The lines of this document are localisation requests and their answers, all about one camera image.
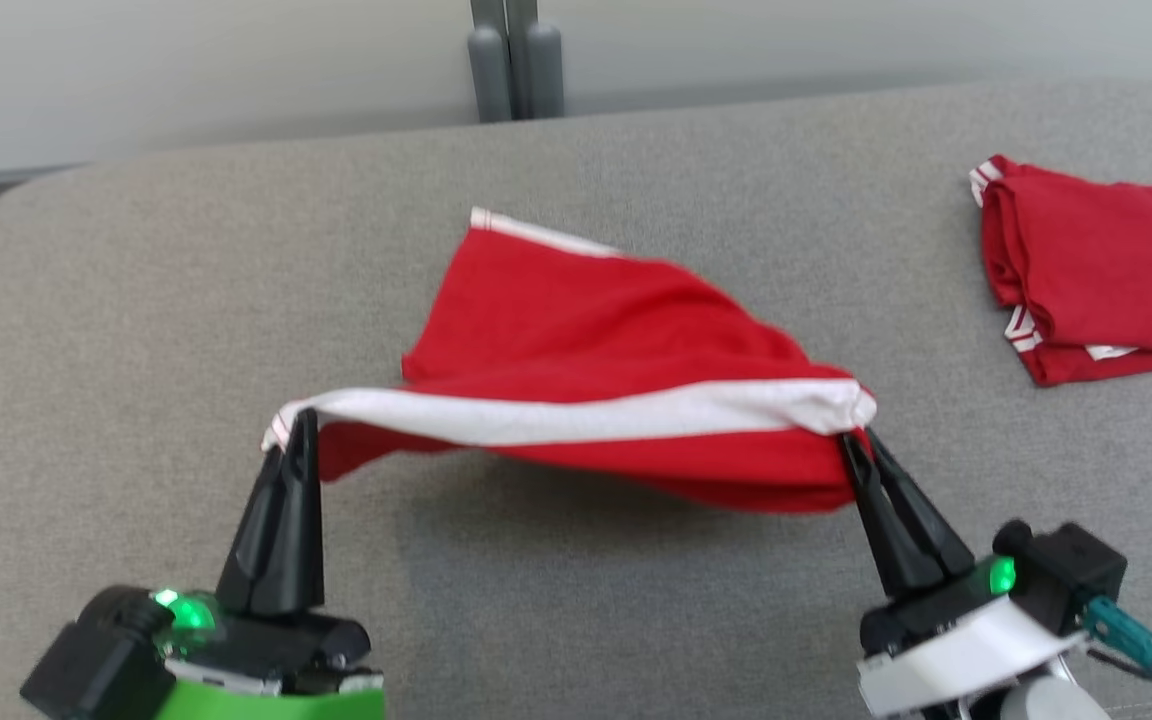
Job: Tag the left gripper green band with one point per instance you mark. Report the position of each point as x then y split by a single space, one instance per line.
266 650

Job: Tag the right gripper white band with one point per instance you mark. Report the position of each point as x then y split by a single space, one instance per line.
966 650

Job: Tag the red basketball jersey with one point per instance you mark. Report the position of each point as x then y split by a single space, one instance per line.
1106 270

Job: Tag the red shorts white stripe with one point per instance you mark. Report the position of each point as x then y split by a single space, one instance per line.
586 330

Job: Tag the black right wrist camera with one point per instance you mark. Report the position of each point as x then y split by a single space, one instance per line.
1076 570

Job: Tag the grey floor rail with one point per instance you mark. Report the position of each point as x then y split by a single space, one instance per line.
6 177

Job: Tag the grey metal partition post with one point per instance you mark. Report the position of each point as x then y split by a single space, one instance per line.
539 70
489 70

